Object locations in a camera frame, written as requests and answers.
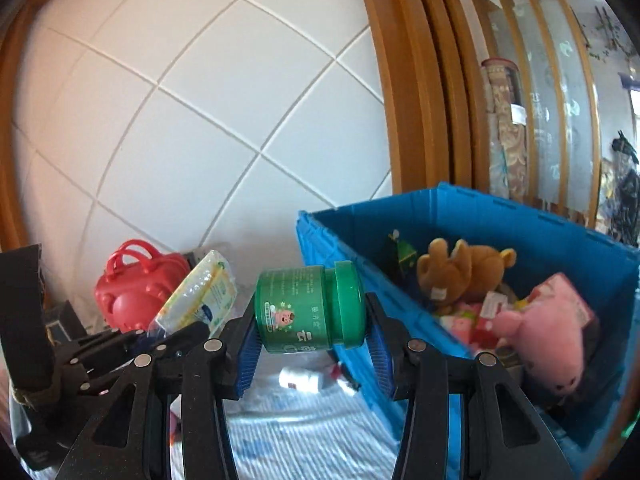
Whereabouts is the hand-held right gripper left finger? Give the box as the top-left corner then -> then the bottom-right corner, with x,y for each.
55,302 -> 263,480

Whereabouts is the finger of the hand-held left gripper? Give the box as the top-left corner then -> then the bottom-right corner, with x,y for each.
127,320 -> 211,362
60,327 -> 138,363

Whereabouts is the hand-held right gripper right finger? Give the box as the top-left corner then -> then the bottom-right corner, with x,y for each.
365,292 -> 576,480

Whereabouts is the yellow edged wipes pack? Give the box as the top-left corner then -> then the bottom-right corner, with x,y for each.
150,249 -> 238,338

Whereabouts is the green jar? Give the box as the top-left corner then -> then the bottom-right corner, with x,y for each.
254,260 -> 367,356

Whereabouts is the pink teal tissue pack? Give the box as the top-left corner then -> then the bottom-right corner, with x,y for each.
440,307 -> 496,348

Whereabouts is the brown bear plush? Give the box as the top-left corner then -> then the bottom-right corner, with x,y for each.
416,239 -> 518,313

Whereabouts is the plain pink pig plush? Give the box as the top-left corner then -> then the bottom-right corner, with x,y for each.
492,272 -> 598,401

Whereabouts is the blue plastic crate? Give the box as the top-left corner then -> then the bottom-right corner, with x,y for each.
295,182 -> 640,461

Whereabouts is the black gift box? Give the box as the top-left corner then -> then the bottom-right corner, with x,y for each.
42,300 -> 88,346

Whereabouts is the red bear carry case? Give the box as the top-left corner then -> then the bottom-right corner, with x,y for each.
95,239 -> 193,333

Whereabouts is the white plastic bottle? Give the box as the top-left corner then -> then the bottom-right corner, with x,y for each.
279,367 -> 326,393

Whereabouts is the dark green toy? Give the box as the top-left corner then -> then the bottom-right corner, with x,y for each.
389,230 -> 420,272

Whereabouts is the rolled patterned carpet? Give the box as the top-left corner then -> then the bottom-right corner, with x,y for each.
481,57 -> 531,193

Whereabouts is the frosted glass wooden partition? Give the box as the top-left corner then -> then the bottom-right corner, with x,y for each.
457,0 -> 640,241

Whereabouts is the wooden frame post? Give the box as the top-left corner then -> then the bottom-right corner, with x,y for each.
352,0 -> 493,201
0,0 -> 51,256

